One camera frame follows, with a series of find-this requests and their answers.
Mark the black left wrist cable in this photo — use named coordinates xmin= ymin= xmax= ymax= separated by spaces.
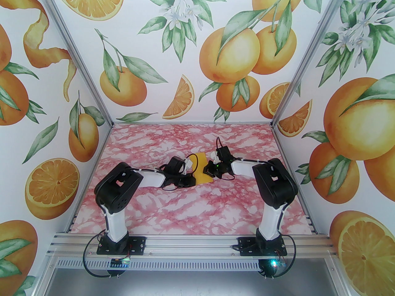
xmin=160 ymin=154 xmax=199 ymax=192

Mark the aluminium side rail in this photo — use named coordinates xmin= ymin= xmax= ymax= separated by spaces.
xmin=272 ymin=125 xmax=318 ymax=235
xmin=63 ymin=125 xmax=114 ymax=233

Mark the aluminium frame post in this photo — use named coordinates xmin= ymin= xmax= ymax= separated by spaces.
xmin=270 ymin=0 xmax=355 ymax=129
xmin=32 ymin=0 xmax=114 ymax=129

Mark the grey metal shelf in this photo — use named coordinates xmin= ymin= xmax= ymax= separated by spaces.
xmin=46 ymin=269 xmax=340 ymax=296

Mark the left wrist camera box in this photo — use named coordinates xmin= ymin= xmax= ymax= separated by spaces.
xmin=167 ymin=156 xmax=193 ymax=175

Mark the aluminium mounting rail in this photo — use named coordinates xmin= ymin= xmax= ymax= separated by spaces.
xmin=46 ymin=232 xmax=337 ymax=260

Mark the black base cable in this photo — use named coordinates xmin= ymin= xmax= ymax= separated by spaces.
xmin=80 ymin=237 xmax=130 ymax=279
xmin=261 ymin=236 xmax=298 ymax=280

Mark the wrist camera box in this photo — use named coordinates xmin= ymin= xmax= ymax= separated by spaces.
xmin=167 ymin=156 xmax=193 ymax=175
xmin=213 ymin=146 xmax=232 ymax=166

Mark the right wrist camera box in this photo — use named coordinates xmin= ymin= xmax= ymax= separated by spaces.
xmin=213 ymin=146 xmax=232 ymax=166

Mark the yellow paper sheet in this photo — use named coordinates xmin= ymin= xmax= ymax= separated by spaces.
xmin=187 ymin=152 xmax=214 ymax=184

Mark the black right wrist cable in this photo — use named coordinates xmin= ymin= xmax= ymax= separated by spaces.
xmin=216 ymin=137 xmax=236 ymax=181

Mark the perforated metal strip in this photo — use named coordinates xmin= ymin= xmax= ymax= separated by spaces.
xmin=54 ymin=258 xmax=263 ymax=270

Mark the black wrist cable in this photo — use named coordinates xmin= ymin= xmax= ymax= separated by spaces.
xmin=160 ymin=154 xmax=199 ymax=192
xmin=216 ymin=137 xmax=236 ymax=181

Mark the aluminium back rail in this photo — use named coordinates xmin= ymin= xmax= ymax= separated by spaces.
xmin=112 ymin=121 xmax=274 ymax=125

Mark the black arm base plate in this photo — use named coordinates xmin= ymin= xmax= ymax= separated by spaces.
xmin=238 ymin=237 xmax=288 ymax=256
xmin=97 ymin=236 xmax=146 ymax=255

